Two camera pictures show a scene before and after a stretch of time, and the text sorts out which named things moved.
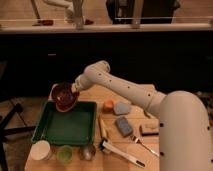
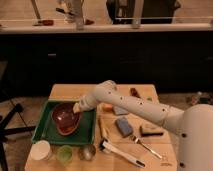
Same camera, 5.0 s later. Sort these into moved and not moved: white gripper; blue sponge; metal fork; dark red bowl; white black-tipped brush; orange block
Moved: white gripper; dark red bowl
Not moved: orange block; metal fork; blue sponge; white black-tipped brush
